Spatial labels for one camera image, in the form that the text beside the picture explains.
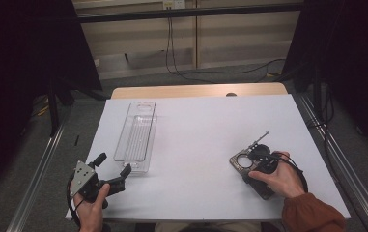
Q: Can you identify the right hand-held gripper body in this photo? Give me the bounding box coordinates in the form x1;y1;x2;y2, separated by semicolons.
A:
245;130;284;177

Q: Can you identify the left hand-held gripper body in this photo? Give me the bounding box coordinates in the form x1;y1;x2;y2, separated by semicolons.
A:
69;159;127;209

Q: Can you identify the clear plastic rack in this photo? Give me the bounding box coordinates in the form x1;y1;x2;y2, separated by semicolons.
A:
113;101;158;177

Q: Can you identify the person's right hand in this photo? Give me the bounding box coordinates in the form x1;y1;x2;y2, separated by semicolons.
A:
248;151;306;199

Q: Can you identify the person's left hand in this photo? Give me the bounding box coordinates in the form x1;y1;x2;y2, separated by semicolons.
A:
72;183;112;232

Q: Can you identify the white table board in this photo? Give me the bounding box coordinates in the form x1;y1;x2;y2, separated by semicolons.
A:
65;94;352;221

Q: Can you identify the black metal stand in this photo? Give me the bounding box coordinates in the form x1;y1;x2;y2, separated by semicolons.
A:
44;73;108;138

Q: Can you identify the wooden table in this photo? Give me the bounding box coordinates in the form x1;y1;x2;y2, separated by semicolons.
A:
111;82;289;100

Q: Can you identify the black curtain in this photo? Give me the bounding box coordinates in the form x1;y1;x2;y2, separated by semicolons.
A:
0;0;103;201
282;0;368;162

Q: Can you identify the black horizontal bar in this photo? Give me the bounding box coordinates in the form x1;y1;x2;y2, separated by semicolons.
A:
76;3;303;23

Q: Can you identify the left hand-held gripper cable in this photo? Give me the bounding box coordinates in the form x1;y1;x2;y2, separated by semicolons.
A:
65;175;83;229

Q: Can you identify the hand-held gripper cable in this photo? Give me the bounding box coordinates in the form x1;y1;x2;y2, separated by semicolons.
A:
65;175;83;229
268;153;309;194

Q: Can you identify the right hand-held gripper cable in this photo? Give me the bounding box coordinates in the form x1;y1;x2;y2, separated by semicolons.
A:
268;153;309;194

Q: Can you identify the metal floor rail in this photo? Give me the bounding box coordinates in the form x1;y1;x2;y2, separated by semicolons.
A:
296;93;368;232
6;122;67;232

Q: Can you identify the black floor cable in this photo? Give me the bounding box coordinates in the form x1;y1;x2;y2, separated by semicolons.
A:
306;86;335;156

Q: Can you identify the yellow cable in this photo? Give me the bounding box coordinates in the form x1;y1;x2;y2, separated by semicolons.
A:
36;96;51;118

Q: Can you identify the black wall cable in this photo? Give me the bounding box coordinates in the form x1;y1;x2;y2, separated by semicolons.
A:
169;17;287;85
164;17;196;75

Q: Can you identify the wall power outlet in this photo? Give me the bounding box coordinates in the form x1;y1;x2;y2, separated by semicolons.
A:
162;0;186;10

